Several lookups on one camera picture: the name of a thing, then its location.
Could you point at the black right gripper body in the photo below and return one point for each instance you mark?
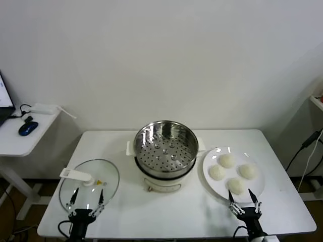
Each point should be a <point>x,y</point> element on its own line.
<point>251,216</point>

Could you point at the white side desk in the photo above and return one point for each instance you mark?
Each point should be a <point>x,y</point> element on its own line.
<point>25,143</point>

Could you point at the small black plug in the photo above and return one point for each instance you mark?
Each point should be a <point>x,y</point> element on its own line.
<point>28,119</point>

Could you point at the white electric cooker pot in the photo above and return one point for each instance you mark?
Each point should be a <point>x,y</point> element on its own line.
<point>164,185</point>

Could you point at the white plastic stick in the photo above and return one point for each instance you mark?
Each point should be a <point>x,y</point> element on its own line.
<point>66,112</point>

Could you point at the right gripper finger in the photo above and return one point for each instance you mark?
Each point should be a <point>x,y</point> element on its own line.
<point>255,199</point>
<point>231,200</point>

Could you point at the black laptop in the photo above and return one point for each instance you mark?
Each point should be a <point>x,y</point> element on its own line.
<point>5,100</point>

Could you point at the white steamed baozi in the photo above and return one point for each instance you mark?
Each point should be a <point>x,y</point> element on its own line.
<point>217,173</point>
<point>248,171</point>
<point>236,186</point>
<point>227,161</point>

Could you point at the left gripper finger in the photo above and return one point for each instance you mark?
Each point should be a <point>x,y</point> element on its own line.
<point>101,200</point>
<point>73,200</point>

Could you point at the white rectangular box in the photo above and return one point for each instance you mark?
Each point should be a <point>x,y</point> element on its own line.
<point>43,109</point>

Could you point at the white round plate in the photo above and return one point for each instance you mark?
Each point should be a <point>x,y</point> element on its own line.
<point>258,184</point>

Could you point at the white shelf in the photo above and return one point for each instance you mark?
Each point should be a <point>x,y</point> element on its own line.
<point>316,102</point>

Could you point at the blue computer mouse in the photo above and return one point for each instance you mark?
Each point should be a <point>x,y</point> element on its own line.
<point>27,128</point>

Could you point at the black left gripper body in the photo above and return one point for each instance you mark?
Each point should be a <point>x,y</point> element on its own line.
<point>82,216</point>

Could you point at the stainless steel steamer basket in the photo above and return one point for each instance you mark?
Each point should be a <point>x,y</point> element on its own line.
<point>165,141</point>

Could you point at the red object on shelf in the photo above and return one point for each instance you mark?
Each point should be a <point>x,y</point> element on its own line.
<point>321,98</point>

